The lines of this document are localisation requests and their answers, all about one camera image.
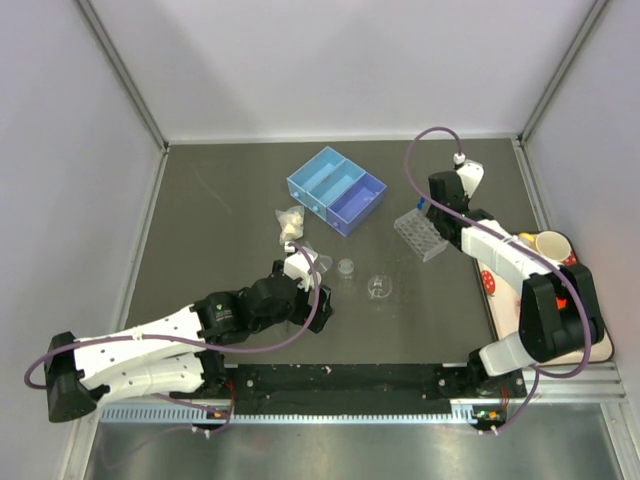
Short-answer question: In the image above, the glass stoppered bottle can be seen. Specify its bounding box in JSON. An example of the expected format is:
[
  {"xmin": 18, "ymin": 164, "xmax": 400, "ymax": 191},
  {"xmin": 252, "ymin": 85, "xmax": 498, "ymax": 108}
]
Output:
[{"xmin": 337, "ymin": 258, "xmax": 355, "ymax": 279}]

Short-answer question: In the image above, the clear glass beaker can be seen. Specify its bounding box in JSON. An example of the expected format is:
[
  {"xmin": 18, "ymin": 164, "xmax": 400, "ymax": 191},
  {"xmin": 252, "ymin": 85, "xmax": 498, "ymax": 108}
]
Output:
[{"xmin": 367, "ymin": 274, "xmax": 393, "ymax": 300}]

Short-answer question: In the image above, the clear bag of corks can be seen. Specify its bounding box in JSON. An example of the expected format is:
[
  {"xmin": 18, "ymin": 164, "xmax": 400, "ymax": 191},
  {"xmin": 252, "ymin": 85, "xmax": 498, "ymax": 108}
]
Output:
[{"xmin": 275, "ymin": 205, "xmax": 305, "ymax": 245}]

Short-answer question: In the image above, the purple drawer box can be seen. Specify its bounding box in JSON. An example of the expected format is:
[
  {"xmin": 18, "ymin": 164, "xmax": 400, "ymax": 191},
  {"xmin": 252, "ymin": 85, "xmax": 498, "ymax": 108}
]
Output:
[{"xmin": 326, "ymin": 173, "xmax": 387, "ymax": 237}]

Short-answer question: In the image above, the clear test tube rack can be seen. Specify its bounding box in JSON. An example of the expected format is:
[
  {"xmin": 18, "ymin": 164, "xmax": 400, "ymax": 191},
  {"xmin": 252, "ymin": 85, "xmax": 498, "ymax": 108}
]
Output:
[{"xmin": 394, "ymin": 208, "xmax": 448, "ymax": 262}]

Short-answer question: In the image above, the light blue drawer box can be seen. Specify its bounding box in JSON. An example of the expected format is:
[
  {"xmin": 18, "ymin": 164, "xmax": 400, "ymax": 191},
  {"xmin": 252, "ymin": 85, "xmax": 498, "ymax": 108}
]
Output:
[{"xmin": 286, "ymin": 146, "xmax": 345, "ymax": 202}]

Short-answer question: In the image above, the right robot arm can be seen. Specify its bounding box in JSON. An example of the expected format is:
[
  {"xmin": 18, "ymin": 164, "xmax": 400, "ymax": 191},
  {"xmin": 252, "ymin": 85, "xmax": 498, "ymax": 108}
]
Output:
[{"xmin": 426, "ymin": 170, "xmax": 605, "ymax": 396}]

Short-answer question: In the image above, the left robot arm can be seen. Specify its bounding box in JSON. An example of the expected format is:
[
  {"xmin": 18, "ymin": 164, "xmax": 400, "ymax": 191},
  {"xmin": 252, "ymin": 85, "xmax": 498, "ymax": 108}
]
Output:
[{"xmin": 44, "ymin": 254, "xmax": 333, "ymax": 423}]

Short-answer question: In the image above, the clear plastic funnel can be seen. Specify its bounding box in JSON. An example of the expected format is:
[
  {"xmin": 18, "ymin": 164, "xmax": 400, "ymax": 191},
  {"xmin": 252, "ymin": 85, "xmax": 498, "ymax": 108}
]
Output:
[{"xmin": 319, "ymin": 255, "xmax": 333, "ymax": 271}]

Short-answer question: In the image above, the strawberry pattern tray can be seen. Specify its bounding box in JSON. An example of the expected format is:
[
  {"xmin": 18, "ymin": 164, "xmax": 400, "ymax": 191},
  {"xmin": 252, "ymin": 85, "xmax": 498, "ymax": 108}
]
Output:
[{"xmin": 476, "ymin": 231, "xmax": 614, "ymax": 367}]

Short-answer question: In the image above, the yellow cup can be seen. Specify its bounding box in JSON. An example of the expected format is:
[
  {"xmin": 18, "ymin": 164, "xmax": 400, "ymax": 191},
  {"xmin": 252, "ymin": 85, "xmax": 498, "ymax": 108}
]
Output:
[{"xmin": 518, "ymin": 231, "xmax": 572, "ymax": 263}]

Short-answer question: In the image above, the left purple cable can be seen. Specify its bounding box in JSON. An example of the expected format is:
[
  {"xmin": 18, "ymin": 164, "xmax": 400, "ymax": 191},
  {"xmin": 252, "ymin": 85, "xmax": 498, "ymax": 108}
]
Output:
[{"xmin": 24, "ymin": 241, "xmax": 321, "ymax": 390}]

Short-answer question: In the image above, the purple cable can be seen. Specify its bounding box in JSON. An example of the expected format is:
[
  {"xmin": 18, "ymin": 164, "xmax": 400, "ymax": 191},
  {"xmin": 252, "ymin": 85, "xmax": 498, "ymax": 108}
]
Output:
[
  {"xmin": 24, "ymin": 241, "xmax": 321, "ymax": 390},
  {"xmin": 404, "ymin": 126, "xmax": 594, "ymax": 434}
]

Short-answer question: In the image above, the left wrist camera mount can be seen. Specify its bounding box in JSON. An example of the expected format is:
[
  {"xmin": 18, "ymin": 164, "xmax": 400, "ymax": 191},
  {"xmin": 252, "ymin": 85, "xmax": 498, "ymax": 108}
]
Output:
[{"xmin": 283, "ymin": 242, "xmax": 321, "ymax": 292}]

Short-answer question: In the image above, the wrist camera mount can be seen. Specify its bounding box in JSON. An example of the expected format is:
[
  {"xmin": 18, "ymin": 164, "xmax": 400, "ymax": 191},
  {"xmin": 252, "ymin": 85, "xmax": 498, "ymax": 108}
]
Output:
[
  {"xmin": 283, "ymin": 242, "xmax": 321, "ymax": 292},
  {"xmin": 453, "ymin": 153, "xmax": 484, "ymax": 198}
]

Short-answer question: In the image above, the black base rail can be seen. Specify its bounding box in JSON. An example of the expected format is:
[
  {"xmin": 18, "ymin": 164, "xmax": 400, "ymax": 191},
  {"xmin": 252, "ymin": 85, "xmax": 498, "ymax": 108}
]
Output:
[{"xmin": 169, "ymin": 363, "xmax": 526, "ymax": 416}]

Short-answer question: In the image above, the grey slotted cable duct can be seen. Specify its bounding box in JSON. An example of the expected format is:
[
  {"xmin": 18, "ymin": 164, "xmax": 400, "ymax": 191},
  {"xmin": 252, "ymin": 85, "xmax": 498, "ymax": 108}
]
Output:
[{"xmin": 99, "ymin": 402, "xmax": 499, "ymax": 425}]

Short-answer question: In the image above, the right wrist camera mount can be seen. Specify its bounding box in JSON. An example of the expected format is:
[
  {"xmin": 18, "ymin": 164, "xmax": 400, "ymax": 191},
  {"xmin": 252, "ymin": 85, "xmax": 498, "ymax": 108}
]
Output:
[{"xmin": 453, "ymin": 153, "xmax": 484, "ymax": 198}]

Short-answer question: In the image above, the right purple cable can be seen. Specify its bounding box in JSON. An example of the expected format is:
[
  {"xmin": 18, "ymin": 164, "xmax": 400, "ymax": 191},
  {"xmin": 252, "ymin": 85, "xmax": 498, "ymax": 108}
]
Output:
[{"xmin": 404, "ymin": 126, "xmax": 594, "ymax": 434}]

